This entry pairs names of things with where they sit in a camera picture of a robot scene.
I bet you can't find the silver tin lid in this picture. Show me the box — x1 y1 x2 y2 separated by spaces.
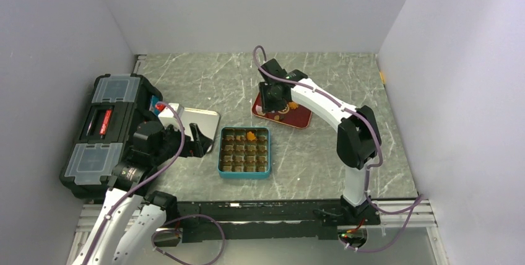
181 108 220 154

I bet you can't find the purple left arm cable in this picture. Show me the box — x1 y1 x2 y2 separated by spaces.
80 101 227 265

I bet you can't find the blue cookie tin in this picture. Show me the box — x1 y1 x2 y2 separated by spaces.
217 127 272 180

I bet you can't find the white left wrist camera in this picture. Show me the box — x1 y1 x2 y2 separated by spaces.
154 102 184 129

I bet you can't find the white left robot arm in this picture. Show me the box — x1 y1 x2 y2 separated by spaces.
73 121 214 264

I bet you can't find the black plastic toolbox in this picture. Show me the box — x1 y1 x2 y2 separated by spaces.
59 74 163 200

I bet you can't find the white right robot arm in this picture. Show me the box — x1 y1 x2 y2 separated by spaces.
255 59 382 225

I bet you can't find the orange flower cookie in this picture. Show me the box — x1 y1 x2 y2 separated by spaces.
246 131 258 141
288 102 299 110

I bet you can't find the red lacquer tray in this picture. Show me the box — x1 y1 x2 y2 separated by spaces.
251 93 313 129

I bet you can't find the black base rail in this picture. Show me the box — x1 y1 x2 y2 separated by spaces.
178 199 364 243

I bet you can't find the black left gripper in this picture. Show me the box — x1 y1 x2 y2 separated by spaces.
152 121 212 165

